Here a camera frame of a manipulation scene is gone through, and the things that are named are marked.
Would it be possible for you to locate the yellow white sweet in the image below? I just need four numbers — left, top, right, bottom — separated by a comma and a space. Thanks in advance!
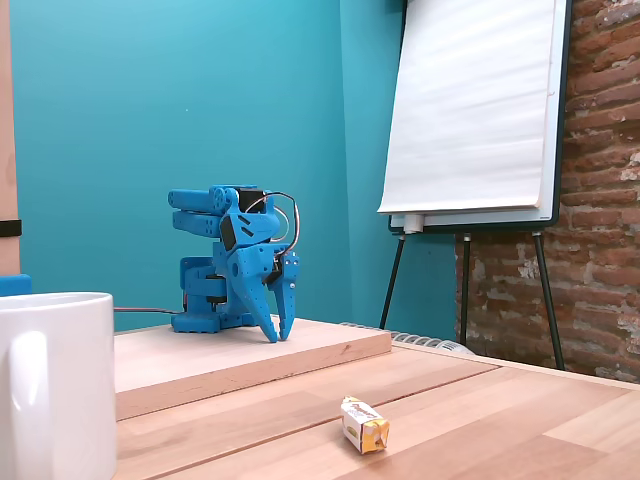
340, 395, 391, 455

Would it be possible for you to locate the red black base cable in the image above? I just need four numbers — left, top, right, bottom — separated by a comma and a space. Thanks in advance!
113, 306, 184, 317

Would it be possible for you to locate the light wooden base board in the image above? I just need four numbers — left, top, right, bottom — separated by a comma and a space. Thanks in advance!
113, 317, 393, 423

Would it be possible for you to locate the white ceramic mug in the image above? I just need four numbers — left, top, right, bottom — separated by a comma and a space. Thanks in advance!
0, 292, 119, 480

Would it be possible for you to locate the white red gripper servo wire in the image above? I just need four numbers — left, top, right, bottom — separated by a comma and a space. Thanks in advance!
247, 191, 302, 262

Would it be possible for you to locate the blue printed mount block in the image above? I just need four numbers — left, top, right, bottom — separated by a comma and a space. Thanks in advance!
0, 273, 33, 298

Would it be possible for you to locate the flipchart easel with dark frame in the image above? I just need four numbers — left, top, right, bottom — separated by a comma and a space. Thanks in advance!
377, 0, 576, 372

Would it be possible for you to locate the wooden post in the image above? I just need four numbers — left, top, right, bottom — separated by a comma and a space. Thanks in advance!
0, 0, 24, 277

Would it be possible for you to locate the white flipchart paper pad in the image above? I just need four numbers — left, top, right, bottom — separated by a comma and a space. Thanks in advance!
378, 0, 559, 215

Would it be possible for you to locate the white radiator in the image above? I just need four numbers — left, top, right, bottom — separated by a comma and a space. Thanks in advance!
339, 321, 474, 357

